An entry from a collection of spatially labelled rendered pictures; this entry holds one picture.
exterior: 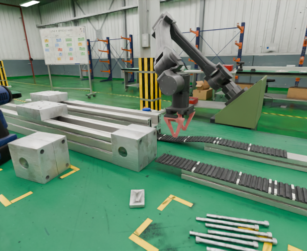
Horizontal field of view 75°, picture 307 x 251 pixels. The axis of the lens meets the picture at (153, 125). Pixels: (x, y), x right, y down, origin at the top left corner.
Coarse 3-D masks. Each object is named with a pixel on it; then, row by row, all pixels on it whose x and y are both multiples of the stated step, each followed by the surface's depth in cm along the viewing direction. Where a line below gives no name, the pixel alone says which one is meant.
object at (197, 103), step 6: (186, 66) 395; (228, 66) 320; (186, 72) 346; (192, 72) 342; (198, 72) 338; (234, 72) 316; (234, 78) 365; (192, 102) 360; (198, 102) 387; (204, 102) 386; (210, 102) 386; (216, 102) 385; (222, 102) 384; (210, 108) 348; (216, 108) 344; (222, 108) 340
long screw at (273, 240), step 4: (208, 232) 34; (212, 232) 34; (216, 232) 34; (220, 232) 34; (224, 232) 34; (228, 236) 33; (232, 236) 33; (236, 236) 33; (240, 236) 33; (244, 236) 33; (248, 236) 33; (252, 236) 33; (256, 240) 32; (260, 240) 32; (264, 240) 32; (268, 240) 32; (272, 240) 32; (276, 240) 32; (272, 244) 32; (276, 244) 32
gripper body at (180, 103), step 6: (174, 96) 65; (180, 96) 63; (186, 96) 64; (174, 102) 65; (180, 102) 64; (186, 102) 65; (168, 108) 65; (174, 108) 65; (180, 108) 65; (186, 108) 64; (180, 114) 63
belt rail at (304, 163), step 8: (208, 144) 64; (216, 144) 63; (216, 152) 64; (224, 152) 62; (232, 152) 61; (240, 152) 60; (248, 152) 58; (288, 152) 57; (256, 160) 58; (264, 160) 57; (272, 160) 56; (280, 160) 55; (288, 160) 54; (296, 160) 53; (304, 160) 52; (296, 168) 53; (304, 168) 52
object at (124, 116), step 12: (72, 108) 90; (84, 108) 88; (96, 108) 93; (108, 108) 89; (120, 108) 87; (108, 120) 80; (120, 120) 78; (132, 120) 74; (144, 120) 71; (156, 120) 77
